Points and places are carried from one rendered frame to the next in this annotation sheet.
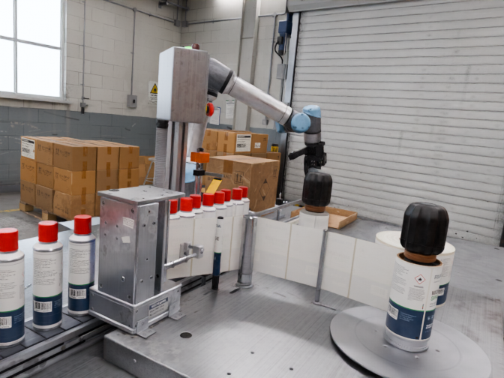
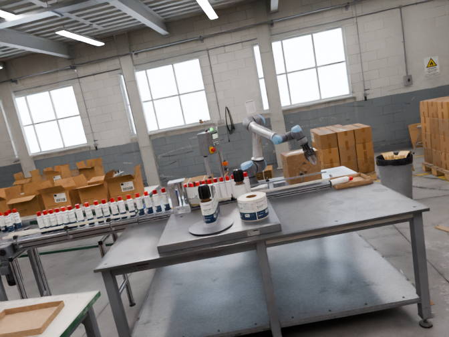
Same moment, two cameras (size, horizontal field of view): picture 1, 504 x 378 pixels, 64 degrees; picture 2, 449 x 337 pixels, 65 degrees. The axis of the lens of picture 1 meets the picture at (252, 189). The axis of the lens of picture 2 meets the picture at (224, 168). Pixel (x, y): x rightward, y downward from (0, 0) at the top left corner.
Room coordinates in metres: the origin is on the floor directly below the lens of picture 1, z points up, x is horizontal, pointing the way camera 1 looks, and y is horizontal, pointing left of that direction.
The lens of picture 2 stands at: (-0.17, -2.43, 1.67)
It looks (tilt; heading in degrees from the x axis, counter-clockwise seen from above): 10 degrees down; 62
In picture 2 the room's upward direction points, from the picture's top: 11 degrees counter-clockwise
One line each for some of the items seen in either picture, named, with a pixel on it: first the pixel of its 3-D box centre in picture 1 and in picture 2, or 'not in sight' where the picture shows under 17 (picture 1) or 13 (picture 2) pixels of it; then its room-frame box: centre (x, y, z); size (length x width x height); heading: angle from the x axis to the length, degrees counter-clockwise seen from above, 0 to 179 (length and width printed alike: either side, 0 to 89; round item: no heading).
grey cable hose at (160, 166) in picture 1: (160, 157); (207, 166); (1.12, 0.26, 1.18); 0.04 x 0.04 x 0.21
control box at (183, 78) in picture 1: (181, 87); (209, 142); (1.17, 0.22, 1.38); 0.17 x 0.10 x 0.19; 26
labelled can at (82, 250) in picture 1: (82, 264); not in sight; (0.79, 0.34, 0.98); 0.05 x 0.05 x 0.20
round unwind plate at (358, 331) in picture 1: (405, 343); (211, 225); (0.77, -0.34, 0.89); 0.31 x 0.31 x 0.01
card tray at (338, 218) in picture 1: (325, 215); (349, 180); (2.09, -0.40, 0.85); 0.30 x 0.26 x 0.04; 151
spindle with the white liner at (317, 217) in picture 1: (313, 223); (240, 188); (1.15, -0.19, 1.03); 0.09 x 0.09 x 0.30
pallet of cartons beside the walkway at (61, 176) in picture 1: (79, 179); (340, 152); (4.64, 2.01, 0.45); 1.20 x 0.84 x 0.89; 54
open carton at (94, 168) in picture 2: not in sight; (90, 170); (0.75, 4.45, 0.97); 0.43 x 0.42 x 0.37; 49
